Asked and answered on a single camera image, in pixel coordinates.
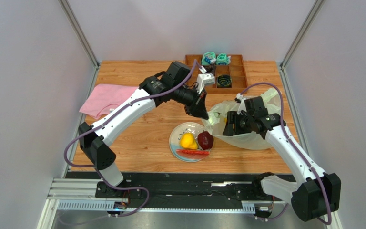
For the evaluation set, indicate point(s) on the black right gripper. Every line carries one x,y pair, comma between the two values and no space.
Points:
234,123

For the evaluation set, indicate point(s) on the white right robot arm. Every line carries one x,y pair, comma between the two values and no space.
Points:
315,192

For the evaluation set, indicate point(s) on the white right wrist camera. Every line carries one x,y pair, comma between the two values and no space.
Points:
240,99

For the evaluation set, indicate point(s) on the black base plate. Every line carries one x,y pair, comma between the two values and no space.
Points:
185,190

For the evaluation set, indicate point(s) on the pink folded t-shirt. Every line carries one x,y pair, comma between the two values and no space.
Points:
105,98

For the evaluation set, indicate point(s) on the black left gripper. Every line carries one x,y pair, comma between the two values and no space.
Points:
198,108

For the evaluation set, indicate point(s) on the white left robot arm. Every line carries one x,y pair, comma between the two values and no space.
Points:
179,83

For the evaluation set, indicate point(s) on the teal rolled sock right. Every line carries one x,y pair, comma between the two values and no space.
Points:
223,59

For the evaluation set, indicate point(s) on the yellow fake lemon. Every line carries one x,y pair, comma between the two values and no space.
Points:
188,141

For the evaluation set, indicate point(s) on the red fake watermelon slice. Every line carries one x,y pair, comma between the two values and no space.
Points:
192,154

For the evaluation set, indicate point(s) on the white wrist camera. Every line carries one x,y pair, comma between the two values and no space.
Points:
240,99
204,79

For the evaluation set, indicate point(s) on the dark red fake apple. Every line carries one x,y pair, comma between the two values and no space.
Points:
205,140

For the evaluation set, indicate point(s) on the teal rolled sock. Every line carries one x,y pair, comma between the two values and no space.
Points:
223,59
208,58

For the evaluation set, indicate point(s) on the pale green avocado plastic bag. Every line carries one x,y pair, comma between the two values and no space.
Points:
264,115

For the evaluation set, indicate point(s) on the aluminium frame rail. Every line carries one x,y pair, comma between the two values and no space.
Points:
71,203

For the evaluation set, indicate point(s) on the teal rolled sock left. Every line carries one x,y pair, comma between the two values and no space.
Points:
208,58

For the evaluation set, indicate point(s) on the dark rolled sock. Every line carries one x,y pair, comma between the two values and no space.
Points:
210,69

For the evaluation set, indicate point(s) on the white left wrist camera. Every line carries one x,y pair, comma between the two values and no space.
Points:
204,79

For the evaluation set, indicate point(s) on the white blue ceramic plate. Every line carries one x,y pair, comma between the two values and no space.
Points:
174,139

